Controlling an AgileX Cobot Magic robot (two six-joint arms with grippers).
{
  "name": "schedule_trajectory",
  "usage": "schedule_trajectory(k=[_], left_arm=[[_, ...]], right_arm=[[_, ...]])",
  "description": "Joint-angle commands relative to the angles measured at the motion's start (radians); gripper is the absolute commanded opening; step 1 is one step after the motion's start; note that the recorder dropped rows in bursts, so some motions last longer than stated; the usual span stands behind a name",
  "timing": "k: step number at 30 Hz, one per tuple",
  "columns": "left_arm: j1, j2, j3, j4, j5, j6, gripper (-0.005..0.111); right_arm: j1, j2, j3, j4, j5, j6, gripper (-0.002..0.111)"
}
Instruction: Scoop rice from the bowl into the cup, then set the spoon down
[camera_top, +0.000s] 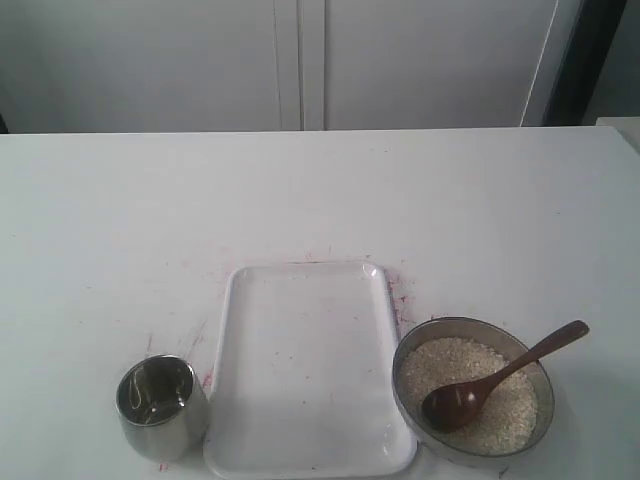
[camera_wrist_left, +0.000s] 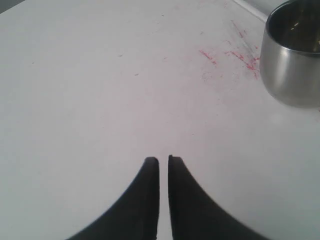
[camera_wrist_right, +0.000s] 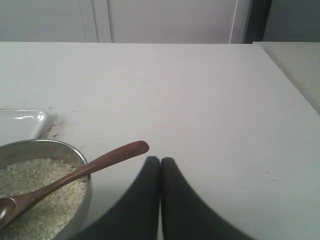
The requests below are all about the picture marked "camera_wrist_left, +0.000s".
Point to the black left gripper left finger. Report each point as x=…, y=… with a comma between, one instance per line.
x=135, y=215

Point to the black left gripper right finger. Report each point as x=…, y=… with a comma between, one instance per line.
x=194, y=215

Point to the stainless steel bowl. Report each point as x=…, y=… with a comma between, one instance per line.
x=290, y=53

